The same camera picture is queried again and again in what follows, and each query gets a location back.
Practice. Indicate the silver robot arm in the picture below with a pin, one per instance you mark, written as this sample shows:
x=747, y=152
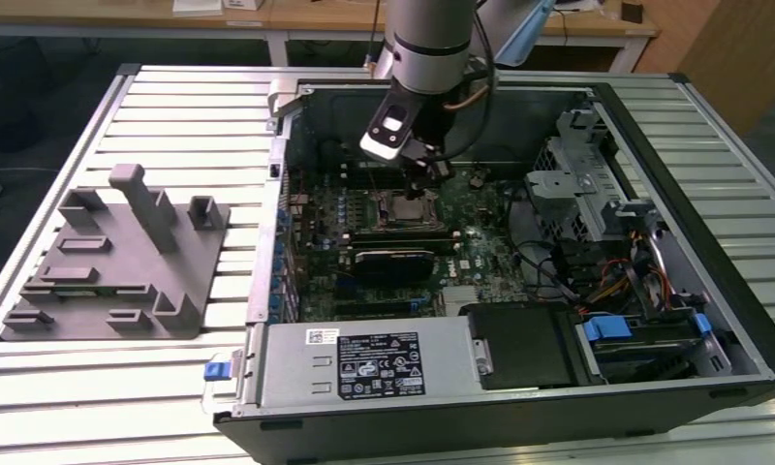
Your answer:
x=425, y=48

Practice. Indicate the CPU socket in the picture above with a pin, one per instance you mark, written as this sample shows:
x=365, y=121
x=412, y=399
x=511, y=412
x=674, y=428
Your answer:
x=407, y=225

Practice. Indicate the round coin cell battery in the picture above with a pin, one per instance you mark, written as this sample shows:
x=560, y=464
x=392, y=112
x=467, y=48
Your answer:
x=475, y=181

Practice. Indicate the silver metal drive cage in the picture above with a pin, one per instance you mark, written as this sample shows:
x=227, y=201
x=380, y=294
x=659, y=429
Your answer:
x=562, y=189

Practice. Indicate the black graphics card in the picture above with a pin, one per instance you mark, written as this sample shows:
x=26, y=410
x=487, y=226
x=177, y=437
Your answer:
x=393, y=265

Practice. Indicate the green motherboard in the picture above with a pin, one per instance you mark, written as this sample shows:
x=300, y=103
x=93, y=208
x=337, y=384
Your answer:
x=491, y=271

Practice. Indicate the small silver heatsink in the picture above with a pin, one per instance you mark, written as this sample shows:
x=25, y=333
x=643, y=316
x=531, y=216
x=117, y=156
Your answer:
x=459, y=295

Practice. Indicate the black expansion slot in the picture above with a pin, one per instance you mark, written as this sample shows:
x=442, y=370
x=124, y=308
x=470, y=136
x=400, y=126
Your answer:
x=368, y=307

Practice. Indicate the black plastic shroud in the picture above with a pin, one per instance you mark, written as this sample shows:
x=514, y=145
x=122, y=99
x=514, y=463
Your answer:
x=523, y=344

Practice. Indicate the small black box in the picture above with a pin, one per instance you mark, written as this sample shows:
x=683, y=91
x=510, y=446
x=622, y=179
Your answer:
x=632, y=12

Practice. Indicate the white box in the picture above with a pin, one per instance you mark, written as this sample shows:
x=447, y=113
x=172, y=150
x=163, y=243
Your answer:
x=196, y=5
x=248, y=4

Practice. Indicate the silver power supply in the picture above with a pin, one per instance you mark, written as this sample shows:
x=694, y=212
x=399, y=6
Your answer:
x=297, y=368

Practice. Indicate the hard disk in blue carrier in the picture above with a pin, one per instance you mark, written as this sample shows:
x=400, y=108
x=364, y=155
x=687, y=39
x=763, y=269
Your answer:
x=646, y=349

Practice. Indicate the wooden cabinet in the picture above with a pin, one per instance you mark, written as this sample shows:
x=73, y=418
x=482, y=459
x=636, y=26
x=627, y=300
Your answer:
x=737, y=58

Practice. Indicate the blue case latch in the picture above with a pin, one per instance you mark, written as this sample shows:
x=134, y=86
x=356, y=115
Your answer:
x=215, y=370

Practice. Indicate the black open PC case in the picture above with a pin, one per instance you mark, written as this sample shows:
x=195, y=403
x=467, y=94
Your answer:
x=491, y=426

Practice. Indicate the gray plastic parts rack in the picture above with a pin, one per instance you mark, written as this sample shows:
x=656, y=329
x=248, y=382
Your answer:
x=122, y=290

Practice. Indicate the wooden desk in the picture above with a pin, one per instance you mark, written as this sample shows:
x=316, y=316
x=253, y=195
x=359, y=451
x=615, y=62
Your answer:
x=102, y=20

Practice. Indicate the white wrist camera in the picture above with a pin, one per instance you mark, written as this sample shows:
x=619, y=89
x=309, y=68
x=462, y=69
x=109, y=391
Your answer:
x=391, y=131

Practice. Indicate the gray metal bracket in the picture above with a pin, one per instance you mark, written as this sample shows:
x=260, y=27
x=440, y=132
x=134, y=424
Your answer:
x=280, y=94

